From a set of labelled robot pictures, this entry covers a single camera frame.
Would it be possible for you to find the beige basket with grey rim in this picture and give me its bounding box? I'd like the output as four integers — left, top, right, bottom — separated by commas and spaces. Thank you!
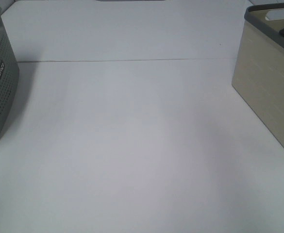
232, 2, 284, 148

